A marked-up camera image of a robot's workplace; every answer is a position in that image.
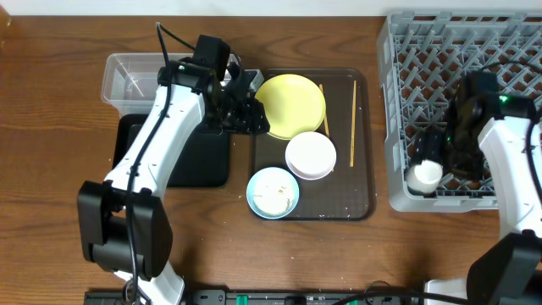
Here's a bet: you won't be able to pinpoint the white cup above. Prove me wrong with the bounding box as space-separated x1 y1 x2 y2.
405 159 444 195

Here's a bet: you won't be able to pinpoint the pink bowl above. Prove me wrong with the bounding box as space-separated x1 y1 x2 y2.
285 131 337 180

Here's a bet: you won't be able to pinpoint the blue bowl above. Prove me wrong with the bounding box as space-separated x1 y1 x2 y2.
246 167 300 219

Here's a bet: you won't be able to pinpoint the rice leftovers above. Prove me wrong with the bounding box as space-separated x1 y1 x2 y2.
252 180 296 217

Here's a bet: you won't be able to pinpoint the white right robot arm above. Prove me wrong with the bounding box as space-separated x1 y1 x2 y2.
406 71 541 304

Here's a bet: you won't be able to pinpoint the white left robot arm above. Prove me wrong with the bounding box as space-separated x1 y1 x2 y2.
77 35 270 304

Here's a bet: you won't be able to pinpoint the black waste tray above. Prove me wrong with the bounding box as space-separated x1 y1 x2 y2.
113 114 230 188

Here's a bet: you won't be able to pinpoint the grey dishwasher rack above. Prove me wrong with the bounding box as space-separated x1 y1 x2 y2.
377 11 541 213

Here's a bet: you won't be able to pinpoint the clear plastic waste bin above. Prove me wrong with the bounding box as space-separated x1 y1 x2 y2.
100 53 251 118

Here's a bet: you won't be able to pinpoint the yellow plate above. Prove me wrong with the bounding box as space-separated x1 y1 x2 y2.
255 74 326 140

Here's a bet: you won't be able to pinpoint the wooden chopstick near plate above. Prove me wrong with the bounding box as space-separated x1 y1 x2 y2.
318 83 335 173

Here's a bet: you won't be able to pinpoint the dark brown serving tray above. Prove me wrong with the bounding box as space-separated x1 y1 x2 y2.
251 69 376 221

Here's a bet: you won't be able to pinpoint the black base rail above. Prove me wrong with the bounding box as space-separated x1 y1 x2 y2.
83 288 467 305

